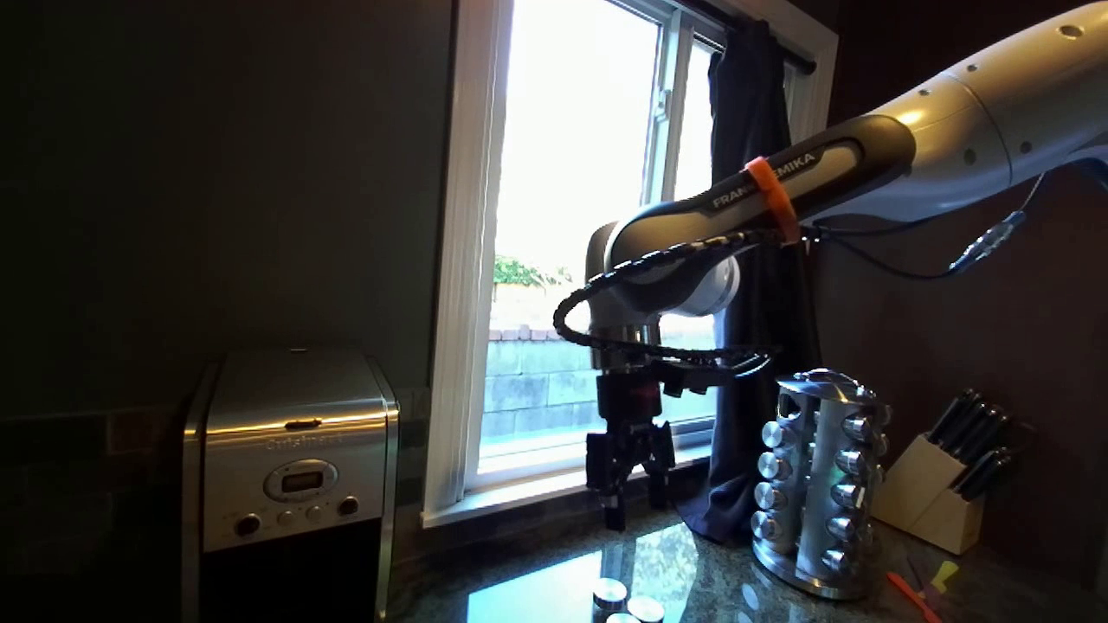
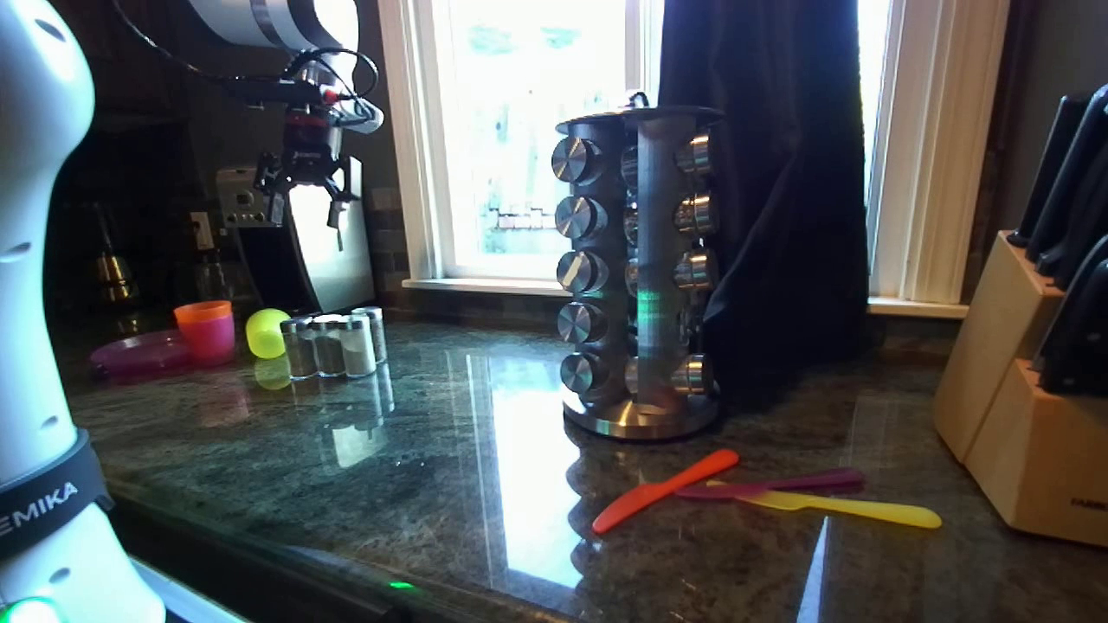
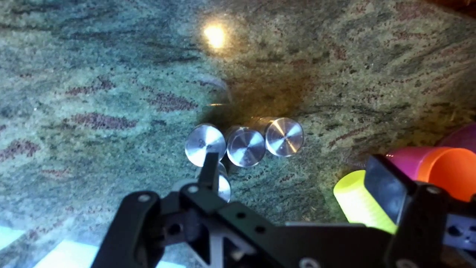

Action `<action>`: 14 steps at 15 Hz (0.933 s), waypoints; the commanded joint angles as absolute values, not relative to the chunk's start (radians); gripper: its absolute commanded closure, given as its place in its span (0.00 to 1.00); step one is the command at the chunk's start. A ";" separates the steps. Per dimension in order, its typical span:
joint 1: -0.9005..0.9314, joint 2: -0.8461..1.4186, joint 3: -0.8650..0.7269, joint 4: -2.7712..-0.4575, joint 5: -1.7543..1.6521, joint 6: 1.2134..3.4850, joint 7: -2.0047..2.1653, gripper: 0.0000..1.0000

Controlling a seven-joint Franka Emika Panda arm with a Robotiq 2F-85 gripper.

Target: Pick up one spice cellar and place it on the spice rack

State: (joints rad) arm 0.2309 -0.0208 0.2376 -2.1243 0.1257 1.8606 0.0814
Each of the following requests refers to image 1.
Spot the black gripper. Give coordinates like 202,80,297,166
582,343,679,532

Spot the steel revolving spice rack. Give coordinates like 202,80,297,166
748,364,893,602

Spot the wooden knife block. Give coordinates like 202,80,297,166
871,429,990,561

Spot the white framed window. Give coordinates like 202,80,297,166
415,0,843,532

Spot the orange plastic spatula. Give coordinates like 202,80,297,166
882,569,944,623

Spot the stainless steel coffee maker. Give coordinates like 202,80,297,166
178,343,405,623

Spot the dark window curtain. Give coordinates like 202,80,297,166
679,14,823,548

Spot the orange cable strap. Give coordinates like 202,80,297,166
741,152,803,250

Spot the black handled knife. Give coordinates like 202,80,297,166
957,445,1024,502
938,397,998,463
954,413,1020,473
927,389,983,449

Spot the thin grey cable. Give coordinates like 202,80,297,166
806,170,1053,287

